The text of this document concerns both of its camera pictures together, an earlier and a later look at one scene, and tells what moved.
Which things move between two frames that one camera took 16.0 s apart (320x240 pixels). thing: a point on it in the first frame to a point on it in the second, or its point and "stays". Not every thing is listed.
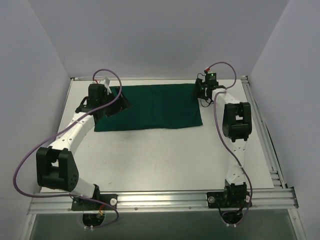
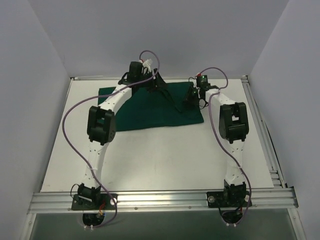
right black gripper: x=199 y=88 to x=192 y=94
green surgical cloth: x=154 y=106 stays
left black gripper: x=119 y=100 to x=159 y=81
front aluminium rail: x=61 y=202 stays
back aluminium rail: x=159 y=78 stays
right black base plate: x=218 y=200 stays
